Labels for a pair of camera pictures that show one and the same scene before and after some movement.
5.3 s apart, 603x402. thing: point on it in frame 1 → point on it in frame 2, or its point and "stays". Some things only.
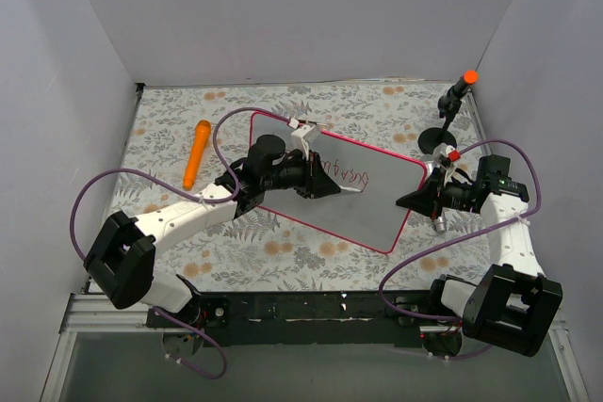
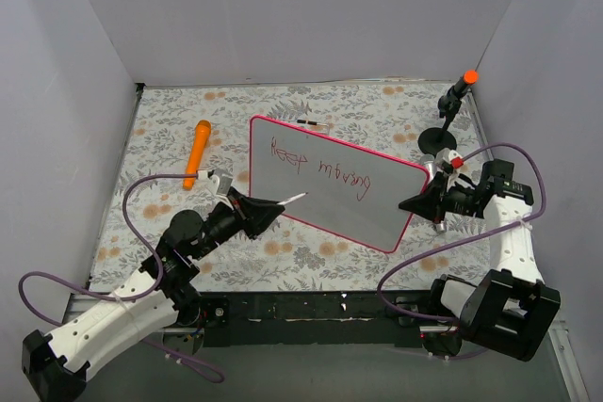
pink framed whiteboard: [371, 182] stays
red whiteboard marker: [350, 188] → [291, 199]
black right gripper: [436, 193] stays
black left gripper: [308, 174] → [240, 212]
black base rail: [401, 318] stays
